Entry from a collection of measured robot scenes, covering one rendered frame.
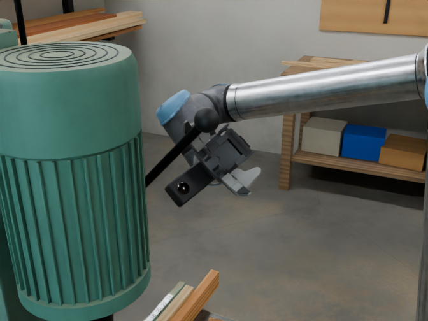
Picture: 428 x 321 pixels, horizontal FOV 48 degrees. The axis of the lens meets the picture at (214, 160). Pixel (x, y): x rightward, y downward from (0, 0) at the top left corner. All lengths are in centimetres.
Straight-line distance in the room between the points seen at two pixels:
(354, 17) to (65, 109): 332
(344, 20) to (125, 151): 326
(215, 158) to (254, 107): 27
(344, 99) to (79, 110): 63
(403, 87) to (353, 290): 181
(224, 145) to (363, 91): 30
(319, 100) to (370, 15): 271
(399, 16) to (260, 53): 105
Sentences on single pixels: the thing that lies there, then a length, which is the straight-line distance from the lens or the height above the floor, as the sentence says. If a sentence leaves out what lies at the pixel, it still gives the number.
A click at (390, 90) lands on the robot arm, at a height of 137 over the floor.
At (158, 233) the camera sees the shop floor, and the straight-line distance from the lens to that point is 302.
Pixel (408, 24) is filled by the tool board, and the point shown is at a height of 112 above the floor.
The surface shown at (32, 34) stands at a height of 113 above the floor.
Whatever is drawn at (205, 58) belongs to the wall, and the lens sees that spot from 413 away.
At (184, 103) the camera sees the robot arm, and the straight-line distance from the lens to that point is 104.
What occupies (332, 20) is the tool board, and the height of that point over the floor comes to 112.
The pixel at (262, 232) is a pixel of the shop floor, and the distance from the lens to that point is 302.
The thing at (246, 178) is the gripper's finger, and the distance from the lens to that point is 81.
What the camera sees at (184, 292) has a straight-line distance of 105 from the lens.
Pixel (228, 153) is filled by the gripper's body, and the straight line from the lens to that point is 85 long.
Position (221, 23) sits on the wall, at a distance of 402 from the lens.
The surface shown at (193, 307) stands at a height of 93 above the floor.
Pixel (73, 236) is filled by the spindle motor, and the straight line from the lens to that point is 57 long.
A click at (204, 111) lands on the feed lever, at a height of 142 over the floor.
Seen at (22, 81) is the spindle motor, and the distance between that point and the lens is 50.
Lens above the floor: 162
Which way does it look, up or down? 24 degrees down
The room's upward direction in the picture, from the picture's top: straight up
